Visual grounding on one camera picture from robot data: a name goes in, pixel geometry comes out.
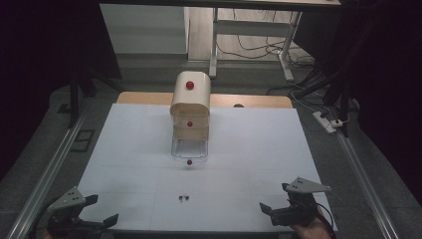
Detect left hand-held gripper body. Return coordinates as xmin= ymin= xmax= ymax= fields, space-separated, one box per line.
xmin=46 ymin=186 xmax=107 ymax=239

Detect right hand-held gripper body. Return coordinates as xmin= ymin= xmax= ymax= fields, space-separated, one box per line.
xmin=270 ymin=176 xmax=332 ymax=230

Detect person's right hand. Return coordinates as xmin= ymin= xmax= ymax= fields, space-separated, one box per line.
xmin=291 ymin=212 xmax=333 ymax=239

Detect white table sheet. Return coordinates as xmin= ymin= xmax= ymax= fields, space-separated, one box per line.
xmin=77 ymin=103 xmax=338 ymax=232

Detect black floor plate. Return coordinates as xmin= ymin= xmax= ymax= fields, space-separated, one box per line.
xmin=70 ymin=128 xmax=96 ymax=153

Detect white power strip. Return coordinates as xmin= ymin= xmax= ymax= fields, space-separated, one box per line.
xmin=312 ymin=111 xmax=337 ymax=134

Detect clear drawer with red knob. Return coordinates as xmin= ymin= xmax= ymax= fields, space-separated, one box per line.
xmin=170 ymin=137 xmax=210 ymax=166

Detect black metal stand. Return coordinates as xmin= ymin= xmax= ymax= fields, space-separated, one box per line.
xmin=68 ymin=66 xmax=125 ymax=129
xmin=292 ymin=19 xmax=369 ymax=138

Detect cream mini drawer cabinet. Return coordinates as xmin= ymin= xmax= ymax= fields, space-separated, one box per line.
xmin=169 ymin=71 xmax=212 ymax=142

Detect white standing desk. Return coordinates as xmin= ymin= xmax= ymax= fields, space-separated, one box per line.
xmin=99 ymin=0 xmax=342 ymax=84

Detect white panel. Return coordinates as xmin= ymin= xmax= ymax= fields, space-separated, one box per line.
xmin=99 ymin=3 xmax=189 ymax=55

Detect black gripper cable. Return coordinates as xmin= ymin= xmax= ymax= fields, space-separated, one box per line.
xmin=316 ymin=201 xmax=335 ymax=232

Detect aluminium rail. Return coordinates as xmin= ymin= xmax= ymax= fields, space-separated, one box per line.
xmin=335 ymin=132 xmax=401 ymax=239
xmin=5 ymin=109 xmax=88 ymax=239

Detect black floor cables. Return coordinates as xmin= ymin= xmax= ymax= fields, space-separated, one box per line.
xmin=217 ymin=9 xmax=321 ymax=98

